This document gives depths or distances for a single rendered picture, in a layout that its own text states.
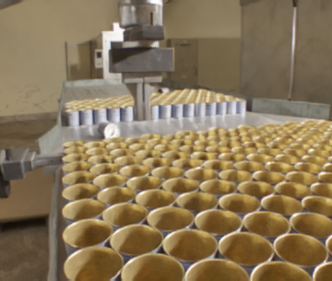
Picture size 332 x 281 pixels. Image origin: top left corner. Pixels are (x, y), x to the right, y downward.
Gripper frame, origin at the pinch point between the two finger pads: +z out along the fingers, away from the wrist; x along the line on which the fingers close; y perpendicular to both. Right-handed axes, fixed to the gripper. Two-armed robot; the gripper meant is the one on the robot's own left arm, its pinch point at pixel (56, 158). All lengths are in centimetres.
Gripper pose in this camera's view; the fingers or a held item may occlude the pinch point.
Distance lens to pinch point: 77.9
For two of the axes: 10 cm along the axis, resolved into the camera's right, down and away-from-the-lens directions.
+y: -0.1, -9.7, -2.6
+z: 9.5, -0.9, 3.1
